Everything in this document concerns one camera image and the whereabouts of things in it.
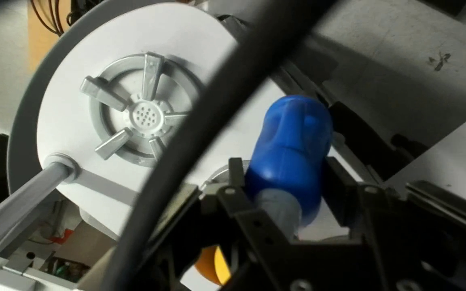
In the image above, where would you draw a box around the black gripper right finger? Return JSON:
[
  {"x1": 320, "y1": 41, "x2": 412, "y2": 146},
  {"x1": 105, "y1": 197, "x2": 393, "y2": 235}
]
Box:
[{"x1": 323, "y1": 159, "x2": 466, "y2": 291}]

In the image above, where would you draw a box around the white toy kitchen cabinet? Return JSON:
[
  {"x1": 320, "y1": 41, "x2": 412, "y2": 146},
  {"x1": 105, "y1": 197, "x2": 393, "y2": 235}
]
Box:
[{"x1": 0, "y1": 0, "x2": 466, "y2": 291}]

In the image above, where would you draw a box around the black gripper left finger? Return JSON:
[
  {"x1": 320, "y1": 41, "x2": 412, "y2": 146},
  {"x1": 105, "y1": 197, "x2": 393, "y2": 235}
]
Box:
[{"x1": 200, "y1": 159, "x2": 294, "y2": 291}]

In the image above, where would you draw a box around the grey toy stove burner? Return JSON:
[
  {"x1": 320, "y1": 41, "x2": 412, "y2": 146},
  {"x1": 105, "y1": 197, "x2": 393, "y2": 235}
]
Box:
[{"x1": 79, "y1": 52, "x2": 202, "y2": 168}]

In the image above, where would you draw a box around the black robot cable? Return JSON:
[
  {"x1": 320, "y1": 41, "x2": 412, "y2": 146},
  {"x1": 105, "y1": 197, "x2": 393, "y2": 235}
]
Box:
[{"x1": 98, "y1": 0, "x2": 338, "y2": 291}]

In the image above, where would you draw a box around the blue detergent bottle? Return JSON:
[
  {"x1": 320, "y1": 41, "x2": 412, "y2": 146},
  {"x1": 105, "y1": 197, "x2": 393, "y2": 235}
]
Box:
[{"x1": 246, "y1": 96, "x2": 333, "y2": 238}]

